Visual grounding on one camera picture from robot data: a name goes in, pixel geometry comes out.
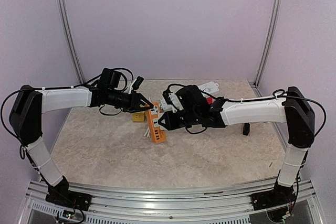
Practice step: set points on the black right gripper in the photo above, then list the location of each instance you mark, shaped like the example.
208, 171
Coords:
170, 124

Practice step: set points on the orange power strip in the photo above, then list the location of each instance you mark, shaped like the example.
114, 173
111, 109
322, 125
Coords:
157, 135

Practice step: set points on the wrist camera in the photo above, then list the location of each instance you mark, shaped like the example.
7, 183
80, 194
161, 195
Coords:
172, 99
135, 84

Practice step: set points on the right aluminium corner post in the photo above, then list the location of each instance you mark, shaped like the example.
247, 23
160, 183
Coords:
268, 43

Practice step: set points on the aluminium front rail frame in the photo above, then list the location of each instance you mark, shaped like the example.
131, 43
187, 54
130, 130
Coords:
231, 204

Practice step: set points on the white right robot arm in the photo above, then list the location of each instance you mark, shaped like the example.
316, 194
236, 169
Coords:
191, 106

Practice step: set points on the black plug with cable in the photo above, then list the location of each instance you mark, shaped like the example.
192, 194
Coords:
246, 129

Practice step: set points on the long white power strip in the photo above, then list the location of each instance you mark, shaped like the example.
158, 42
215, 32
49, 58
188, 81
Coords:
209, 89

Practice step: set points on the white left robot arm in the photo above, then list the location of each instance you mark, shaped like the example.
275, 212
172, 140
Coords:
32, 104

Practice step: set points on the white plug adapter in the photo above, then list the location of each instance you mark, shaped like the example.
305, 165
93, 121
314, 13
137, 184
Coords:
164, 104

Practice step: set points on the left aluminium corner post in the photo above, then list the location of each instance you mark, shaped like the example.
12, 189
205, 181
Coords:
70, 41

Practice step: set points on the yellow cube socket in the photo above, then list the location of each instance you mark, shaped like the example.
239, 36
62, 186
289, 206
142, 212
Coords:
138, 117

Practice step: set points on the aluminium corner post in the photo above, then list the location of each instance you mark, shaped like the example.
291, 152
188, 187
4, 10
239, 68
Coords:
70, 41
268, 43

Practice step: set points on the small circuit board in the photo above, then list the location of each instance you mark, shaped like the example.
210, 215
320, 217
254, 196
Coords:
67, 215

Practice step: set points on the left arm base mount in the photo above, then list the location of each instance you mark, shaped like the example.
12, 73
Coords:
72, 199

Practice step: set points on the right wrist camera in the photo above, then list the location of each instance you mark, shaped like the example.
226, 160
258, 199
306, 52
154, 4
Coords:
172, 99

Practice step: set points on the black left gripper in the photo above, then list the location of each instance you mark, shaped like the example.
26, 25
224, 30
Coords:
132, 107

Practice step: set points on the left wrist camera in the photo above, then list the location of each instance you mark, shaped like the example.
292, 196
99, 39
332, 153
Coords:
135, 84

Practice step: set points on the red cube socket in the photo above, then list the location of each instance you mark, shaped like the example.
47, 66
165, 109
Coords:
210, 100

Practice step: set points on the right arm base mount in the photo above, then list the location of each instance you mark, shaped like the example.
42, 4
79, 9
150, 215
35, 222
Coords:
271, 198

